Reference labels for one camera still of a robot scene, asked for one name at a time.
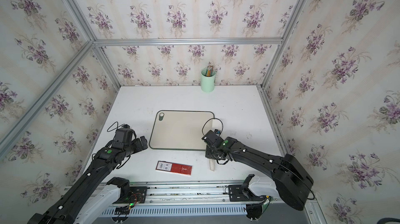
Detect beige green-rimmed cutting board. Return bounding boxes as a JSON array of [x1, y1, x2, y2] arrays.
[[149, 110, 215, 151]]

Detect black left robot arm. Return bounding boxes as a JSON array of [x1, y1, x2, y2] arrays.
[[28, 125, 148, 224]]

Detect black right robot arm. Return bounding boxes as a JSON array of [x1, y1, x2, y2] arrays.
[[202, 130, 314, 210]]

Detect red rectangular box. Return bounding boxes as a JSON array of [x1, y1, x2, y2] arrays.
[[155, 161, 193, 176]]

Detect mint green utensil cup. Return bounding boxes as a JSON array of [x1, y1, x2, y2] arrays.
[[201, 68, 216, 93]]

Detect wooden chopsticks in cup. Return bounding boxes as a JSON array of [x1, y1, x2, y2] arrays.
[[205, 65, 214, 77]]

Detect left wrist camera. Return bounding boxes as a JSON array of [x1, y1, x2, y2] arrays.
[[113, 125, 136, 143]]

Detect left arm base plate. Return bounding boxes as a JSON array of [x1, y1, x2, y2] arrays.
[[106, 177, 148, 204]]

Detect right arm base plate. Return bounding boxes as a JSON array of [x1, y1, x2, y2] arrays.
[[227, 174, 278, 202]]

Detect aluminium front rail frame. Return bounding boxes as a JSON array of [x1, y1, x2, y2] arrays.
[[46, 178, 327, 224]]

